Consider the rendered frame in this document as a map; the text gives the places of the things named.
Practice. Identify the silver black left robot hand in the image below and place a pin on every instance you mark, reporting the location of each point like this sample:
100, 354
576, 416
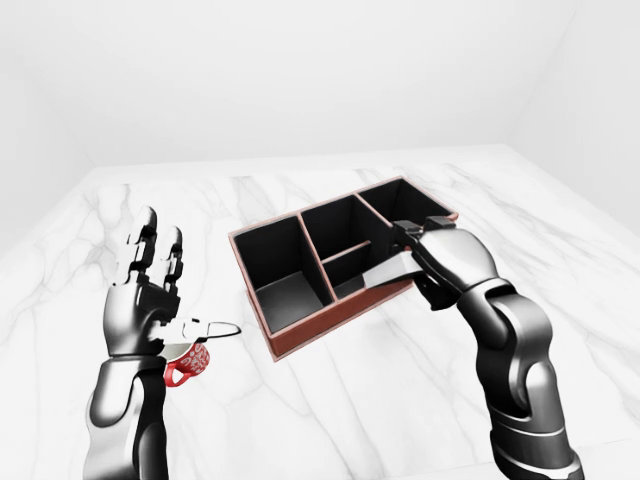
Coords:
127, 310

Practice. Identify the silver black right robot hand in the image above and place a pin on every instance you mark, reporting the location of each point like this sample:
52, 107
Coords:
450, 255

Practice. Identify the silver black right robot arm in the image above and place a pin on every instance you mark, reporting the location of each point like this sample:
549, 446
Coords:
520, 370

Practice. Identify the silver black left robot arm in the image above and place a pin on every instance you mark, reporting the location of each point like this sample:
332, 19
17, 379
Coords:
125, 420

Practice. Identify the red-brown desk caddy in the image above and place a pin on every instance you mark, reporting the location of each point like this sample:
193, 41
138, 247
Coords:
320, 265

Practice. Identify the red patterned mug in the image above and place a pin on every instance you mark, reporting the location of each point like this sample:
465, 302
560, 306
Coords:
190, 362

